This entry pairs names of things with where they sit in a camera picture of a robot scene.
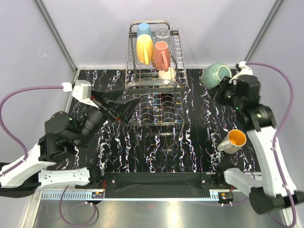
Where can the teal glazed ceramic mug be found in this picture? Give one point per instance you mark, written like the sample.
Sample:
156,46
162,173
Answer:
214,74

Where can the green interior white mug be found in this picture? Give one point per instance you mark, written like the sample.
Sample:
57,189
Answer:
167,75

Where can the orange interior white mug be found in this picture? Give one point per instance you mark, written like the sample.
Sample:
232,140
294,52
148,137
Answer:
234,140

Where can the white slotted cable duct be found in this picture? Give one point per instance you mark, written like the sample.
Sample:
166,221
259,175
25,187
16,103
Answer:
73,195

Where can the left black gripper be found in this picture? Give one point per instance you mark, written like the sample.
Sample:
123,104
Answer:
123,109

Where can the clear glass tumbler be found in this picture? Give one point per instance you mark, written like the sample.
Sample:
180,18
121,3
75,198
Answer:
163,35

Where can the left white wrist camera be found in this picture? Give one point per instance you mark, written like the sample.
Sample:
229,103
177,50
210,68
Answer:
81,91

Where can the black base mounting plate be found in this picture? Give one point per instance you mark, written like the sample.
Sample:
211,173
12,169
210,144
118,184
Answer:
203,180

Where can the steel wire dish rack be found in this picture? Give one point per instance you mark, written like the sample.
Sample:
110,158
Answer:
161,101

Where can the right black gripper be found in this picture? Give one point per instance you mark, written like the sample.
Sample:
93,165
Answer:
226,82

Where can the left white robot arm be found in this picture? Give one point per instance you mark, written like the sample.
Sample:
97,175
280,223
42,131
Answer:
63,136

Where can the pink handled white mug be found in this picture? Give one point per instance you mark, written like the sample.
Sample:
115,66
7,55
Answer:
161,56

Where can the light blue plastic cup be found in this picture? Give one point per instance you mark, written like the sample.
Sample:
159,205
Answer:
144,29

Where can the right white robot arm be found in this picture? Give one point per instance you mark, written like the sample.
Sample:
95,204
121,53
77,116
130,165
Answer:
276,189

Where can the pale yellow mug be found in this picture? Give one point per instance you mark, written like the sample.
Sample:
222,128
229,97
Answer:
144,49

